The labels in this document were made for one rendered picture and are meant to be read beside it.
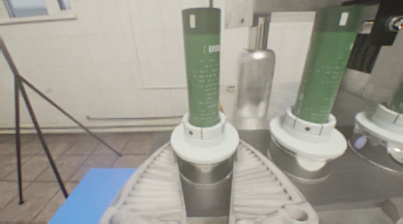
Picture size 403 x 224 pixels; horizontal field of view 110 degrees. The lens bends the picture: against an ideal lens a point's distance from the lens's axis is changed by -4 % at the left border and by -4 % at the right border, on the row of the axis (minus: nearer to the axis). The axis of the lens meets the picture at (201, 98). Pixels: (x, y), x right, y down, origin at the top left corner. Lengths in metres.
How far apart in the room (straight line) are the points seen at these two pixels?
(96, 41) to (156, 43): 0.62
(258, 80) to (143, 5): 1.54
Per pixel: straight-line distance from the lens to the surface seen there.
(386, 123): 0.25
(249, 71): 0.27
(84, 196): 0.84
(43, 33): 2.28
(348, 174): 0.24
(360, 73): 0.53
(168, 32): 1.64
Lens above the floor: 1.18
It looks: 24 degrees down
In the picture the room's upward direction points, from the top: 2 degrees counter-clockwise
